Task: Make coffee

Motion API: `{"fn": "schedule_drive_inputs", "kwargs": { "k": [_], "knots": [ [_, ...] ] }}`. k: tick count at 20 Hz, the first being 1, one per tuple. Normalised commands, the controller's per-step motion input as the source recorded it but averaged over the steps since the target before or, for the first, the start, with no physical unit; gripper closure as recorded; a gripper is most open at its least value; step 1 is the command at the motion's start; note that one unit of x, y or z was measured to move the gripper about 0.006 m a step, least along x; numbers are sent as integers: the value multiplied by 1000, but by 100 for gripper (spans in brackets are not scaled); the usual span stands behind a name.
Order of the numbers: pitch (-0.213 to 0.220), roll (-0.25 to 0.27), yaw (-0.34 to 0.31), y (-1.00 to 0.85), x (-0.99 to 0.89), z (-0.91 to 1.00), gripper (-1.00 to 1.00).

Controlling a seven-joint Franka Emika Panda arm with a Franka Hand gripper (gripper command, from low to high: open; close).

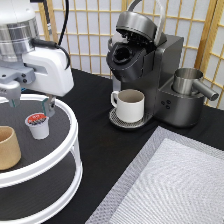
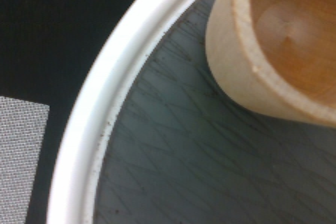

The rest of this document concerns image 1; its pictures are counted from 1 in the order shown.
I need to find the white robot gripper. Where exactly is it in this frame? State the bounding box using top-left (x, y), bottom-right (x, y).
top-left (0, 47), bottom-right (74, 117)

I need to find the red-lidded coffee pod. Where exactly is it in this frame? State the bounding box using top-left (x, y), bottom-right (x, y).
top-left (25, 113), bottom-right (49, 140)

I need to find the grey pod coffee machine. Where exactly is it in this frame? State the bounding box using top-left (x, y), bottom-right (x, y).
top-left (106, 0), bottom-right (204, 130)

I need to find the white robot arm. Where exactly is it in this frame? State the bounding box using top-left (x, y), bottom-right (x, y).
top-left (0, 0), bottom-right (74, 117)

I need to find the white two-tier round shelf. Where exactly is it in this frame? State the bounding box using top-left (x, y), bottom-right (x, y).
top-left (0, 94), bottom-right (83, 224)

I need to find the black table cloth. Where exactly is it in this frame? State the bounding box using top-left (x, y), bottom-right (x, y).
top-left (44, 69), bottom-right (224, 224)

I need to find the wooden shoji folding screen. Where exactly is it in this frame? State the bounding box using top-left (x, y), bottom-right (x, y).
top-left (29, 0), bottom-right (224, 110)

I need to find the white ceramic mug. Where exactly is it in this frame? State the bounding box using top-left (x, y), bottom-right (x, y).
top-left (111, 89), bottom-right (145, 123)

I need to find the steel milk frother jug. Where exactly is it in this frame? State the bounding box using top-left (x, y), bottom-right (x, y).
top-left (172, 68), bottom-right (219, 101)

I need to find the grey woven placemat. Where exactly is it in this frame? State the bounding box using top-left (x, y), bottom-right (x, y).
top-left (85, 127), bottom-right (224, 224)

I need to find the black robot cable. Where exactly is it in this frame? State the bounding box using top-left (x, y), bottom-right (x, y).
top-left (31, 0), bottom-right (72, 70)

